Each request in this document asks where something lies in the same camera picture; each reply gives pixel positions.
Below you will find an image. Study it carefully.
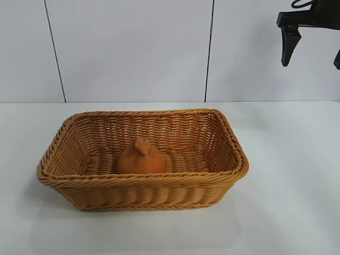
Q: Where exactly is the brown bread bun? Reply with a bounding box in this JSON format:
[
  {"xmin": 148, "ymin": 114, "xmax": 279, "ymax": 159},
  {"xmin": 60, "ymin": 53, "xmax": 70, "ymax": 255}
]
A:
[{"xmin": 117, "ymin": 137, "xmax": 167, "ymax": 175}]

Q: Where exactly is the brown woven wicker basket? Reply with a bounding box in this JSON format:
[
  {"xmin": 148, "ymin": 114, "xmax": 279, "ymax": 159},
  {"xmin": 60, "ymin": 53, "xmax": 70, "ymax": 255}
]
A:
[{"xmin": 36, "ymin": 108, "xmax": 250, "ymax": 213}]

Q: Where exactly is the black cable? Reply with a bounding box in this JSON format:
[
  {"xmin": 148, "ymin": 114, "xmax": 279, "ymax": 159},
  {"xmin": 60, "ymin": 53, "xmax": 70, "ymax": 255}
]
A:
[{"xmin": 291, "ymin": 0, "xmax": 316, "ymax": 10}]

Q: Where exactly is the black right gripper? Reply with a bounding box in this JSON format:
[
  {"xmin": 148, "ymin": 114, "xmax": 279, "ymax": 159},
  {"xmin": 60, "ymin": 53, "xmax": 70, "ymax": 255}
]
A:
[{"xmin": 276, "ymin": 0, "xmax": 340, "ymax": 69}]

